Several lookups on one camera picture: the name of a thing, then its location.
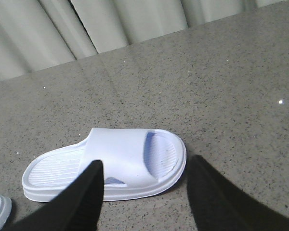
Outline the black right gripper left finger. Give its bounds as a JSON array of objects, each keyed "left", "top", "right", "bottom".
[{"left": 3, "top": 160, "right": 104, "bottom": 231}]

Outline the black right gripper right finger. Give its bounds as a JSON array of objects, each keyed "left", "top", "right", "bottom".
[{"left": 187, "top": 155, "right": 289, "bottom": 231}]

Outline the white pleated curtain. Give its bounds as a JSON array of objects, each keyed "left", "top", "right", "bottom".
[{"left": 0, "top": 0, "right": 272, "bottom": 81}]

